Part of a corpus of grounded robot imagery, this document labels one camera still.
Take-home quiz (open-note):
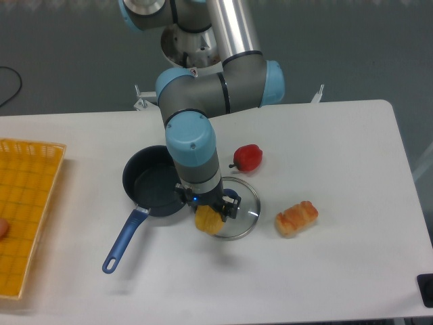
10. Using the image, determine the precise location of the black device at table corner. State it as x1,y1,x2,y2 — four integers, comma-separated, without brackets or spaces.
417,274,433,308

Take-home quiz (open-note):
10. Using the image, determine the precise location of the glass lid with blue knob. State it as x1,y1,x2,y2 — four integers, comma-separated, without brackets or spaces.
211,177,260,240

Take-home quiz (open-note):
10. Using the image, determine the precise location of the pink object in basket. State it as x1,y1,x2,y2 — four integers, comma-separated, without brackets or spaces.
0,218,9,239

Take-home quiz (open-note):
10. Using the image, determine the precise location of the dark blue pot with handle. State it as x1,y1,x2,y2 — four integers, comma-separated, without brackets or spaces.
102,145,185,274

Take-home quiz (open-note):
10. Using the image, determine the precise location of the yellow bell pepper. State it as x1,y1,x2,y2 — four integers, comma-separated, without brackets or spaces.
195,205,225,235

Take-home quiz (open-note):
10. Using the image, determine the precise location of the red bell pepper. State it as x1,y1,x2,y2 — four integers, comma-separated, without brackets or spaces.
229,144,263,172

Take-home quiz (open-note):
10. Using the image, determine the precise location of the yellow wicker basket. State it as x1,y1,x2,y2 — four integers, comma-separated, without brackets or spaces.
1,138,66,300

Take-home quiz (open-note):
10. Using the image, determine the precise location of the orange shrimp sushi piece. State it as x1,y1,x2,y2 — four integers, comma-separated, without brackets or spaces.
275,201,319,238

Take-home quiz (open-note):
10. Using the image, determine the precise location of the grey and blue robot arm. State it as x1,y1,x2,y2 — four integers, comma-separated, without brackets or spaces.
119,1,285,219

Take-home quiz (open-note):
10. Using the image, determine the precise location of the white bracket behind table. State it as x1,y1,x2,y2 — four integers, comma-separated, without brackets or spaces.
311,84,325,104

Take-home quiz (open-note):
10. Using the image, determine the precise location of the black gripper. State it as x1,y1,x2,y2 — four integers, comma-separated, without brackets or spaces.
175,182,241,221

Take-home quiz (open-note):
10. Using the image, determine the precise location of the black cable on floor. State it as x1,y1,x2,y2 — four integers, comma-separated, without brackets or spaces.
0,66,23,108

